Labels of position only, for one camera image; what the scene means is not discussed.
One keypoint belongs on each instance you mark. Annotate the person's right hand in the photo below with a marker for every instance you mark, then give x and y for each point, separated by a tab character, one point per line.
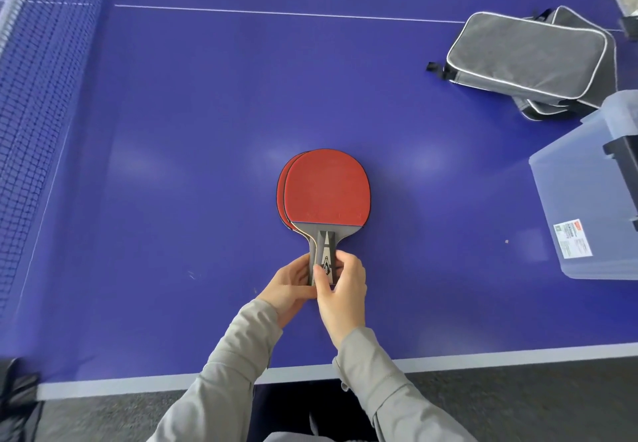
344	302

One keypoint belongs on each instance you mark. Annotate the person's left hand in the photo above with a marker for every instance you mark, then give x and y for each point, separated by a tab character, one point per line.
284	289

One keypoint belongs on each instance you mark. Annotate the person's right thumb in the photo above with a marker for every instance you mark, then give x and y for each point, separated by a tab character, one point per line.
323	293

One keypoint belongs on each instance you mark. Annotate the person's left thumb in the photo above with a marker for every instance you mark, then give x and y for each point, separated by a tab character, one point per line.
300	264

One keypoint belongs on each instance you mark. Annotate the person's left forearm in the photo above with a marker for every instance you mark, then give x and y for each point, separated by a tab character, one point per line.
224	377

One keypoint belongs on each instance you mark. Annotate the person's right forearm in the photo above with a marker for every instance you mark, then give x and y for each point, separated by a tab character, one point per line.
389	392

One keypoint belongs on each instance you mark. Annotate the person's dark trousers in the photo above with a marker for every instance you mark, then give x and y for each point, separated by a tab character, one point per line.
289	409

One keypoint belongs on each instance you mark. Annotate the white paper label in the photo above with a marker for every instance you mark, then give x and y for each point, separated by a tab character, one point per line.
573	239

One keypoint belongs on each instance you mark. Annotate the clear plastic storage box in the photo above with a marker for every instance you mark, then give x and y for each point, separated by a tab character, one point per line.
578	182

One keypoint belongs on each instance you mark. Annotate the blue table tennis net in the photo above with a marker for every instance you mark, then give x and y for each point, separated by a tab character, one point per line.
35	107

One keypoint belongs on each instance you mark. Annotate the grey paddle case white piping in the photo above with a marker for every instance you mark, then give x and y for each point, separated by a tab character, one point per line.
600	85
528	53

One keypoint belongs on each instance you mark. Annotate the black bag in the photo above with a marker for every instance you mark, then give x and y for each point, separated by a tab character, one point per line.
17	402

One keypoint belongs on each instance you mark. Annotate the black net post clamp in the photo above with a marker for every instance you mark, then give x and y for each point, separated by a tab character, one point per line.
629	28

